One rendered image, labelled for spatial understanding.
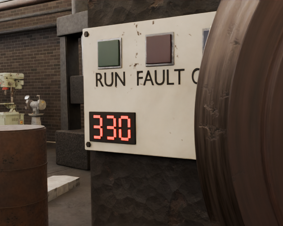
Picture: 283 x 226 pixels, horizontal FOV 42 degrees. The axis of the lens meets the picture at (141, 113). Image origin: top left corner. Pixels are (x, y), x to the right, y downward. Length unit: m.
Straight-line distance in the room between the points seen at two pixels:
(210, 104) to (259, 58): 0.06
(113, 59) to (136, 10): 0.08
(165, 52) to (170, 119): 0.09
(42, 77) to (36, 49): 0.72
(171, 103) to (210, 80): 0.17
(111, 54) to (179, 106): 0.13
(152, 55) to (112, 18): 0.10
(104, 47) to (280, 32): 0.30
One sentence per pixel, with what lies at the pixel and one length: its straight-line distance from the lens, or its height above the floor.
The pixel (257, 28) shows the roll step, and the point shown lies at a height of 1.19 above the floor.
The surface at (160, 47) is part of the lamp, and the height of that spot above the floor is 1.20.
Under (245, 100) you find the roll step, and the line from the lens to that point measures 0.28.
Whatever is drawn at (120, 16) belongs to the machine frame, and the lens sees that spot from 0.55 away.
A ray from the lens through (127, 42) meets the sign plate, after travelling 0.51.
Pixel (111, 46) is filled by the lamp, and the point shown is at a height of 1.21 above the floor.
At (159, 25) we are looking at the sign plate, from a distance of 0.49.
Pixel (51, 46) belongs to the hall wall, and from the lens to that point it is 9.12.
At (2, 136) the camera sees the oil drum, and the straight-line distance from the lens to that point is 2.92.
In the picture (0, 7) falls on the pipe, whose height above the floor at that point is 3.16.
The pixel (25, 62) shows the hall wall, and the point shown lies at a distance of 9.76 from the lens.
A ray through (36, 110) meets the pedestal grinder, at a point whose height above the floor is 0.78.
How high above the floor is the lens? 1.14
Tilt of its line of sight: 3 degrees down
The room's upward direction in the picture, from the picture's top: 1 degrees counter-clockwise
